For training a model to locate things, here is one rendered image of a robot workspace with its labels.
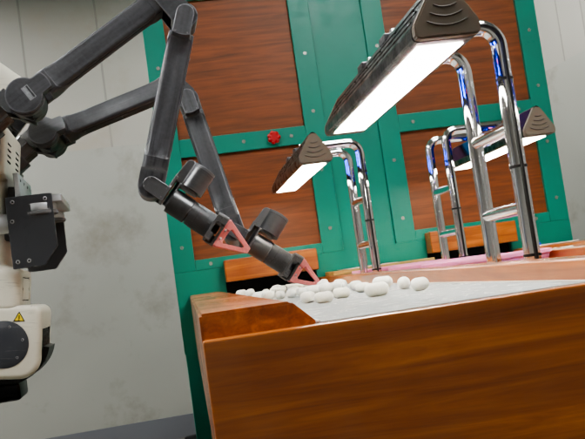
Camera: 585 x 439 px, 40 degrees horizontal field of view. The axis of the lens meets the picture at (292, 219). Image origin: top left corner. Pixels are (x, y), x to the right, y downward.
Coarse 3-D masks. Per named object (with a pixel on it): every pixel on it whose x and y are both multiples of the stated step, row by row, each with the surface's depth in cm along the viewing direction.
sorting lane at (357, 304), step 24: (408, 288) 134; (432, 288) 122; (456, 288) 111; (480, 288) 103; (504, 288) 95; (528, 288) 89; (312, 312) 104; (336, 312) 96; (360, 312) 89; (384, 312) 85
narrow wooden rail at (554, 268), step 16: (576, 256) 97; (368, 272) 214; (384, 272) 179; (400, 272) 164; (416, 272) 152; (432, 272) 143; (448, 272) 134; (464, 272) 126; (480, 272) 120; (496, 272) 113; (512, 272) 108; (528, 272) 103; (544, 272) 98; (560, 272) 94; (576, 272) 90
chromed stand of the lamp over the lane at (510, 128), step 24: (504, 48) 118; (504, 72) 118; (504, 96) 118; (504, 120) 118; (480, 144) 130; (480, 168) 132; (480, 192) 132; (528, 192) 117; (480, 216) 133; (504, 216) 124; (528, 216) 117; (528, 240) 117
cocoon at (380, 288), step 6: (378, 282) 122; (384, 282) 121; (366, 288) 121; (372, 288) 121; (378, 288) 121; (384, 288) 121; (366, 294) 121; (372, 294) 121; (378, 294) 121; (384, 294) 121
